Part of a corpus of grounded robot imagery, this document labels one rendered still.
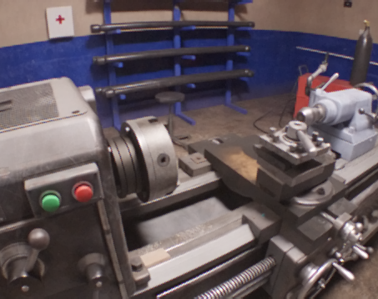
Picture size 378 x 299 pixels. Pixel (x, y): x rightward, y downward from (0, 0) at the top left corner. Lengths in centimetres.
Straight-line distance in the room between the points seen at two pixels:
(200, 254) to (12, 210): 56
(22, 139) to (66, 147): 8
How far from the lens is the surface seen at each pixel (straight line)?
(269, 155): 88
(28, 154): 48
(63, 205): 47
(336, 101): 141
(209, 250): 87
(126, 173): 72
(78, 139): 48
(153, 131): 73
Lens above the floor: 149
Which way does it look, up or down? 27 degrees down
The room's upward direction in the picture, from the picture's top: straight up
